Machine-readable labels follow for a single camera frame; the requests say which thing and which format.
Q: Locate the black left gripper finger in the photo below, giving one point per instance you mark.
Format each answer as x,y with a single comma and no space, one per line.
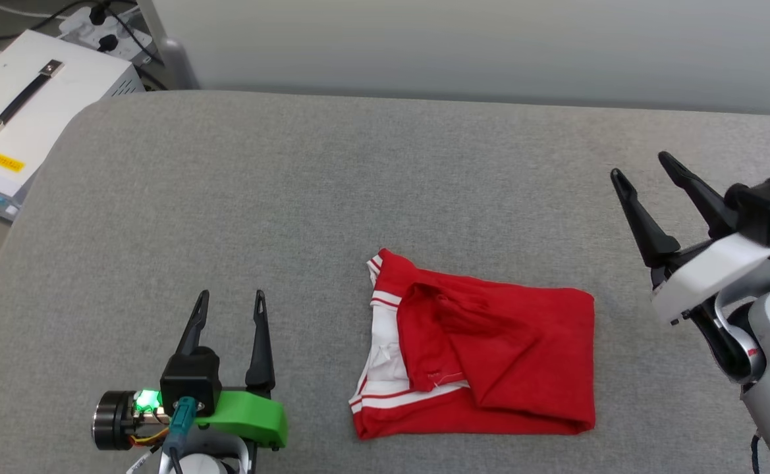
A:
193,329
261,349

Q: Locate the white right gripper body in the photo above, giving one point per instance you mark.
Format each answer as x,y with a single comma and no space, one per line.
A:
714,273

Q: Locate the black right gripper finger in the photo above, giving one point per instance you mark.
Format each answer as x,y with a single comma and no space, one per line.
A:
641,224
701,194

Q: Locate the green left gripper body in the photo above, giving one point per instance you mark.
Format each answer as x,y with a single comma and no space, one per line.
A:
246,415

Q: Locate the red and white shirt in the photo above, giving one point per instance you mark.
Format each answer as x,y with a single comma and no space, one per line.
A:
510,355

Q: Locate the white partition panel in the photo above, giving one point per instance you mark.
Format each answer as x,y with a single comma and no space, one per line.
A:
490,46

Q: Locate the yellow warning label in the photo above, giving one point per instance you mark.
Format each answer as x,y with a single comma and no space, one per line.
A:
8,162

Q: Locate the grey metal partition foot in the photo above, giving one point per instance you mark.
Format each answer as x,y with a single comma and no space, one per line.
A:
177,66

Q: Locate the white equipment box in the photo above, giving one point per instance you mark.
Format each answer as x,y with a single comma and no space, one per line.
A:
29,105

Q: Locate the black power plug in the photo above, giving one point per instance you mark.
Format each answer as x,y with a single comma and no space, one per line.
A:
98,14
108,43

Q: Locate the white power strip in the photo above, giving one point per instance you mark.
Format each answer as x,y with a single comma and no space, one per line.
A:
121,33

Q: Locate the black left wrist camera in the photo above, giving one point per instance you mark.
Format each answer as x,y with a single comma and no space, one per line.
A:
190,378

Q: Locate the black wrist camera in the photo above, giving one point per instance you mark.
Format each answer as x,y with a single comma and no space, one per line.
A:
190,378
767,207

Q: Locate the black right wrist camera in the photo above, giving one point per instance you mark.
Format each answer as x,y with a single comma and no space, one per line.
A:
767,207

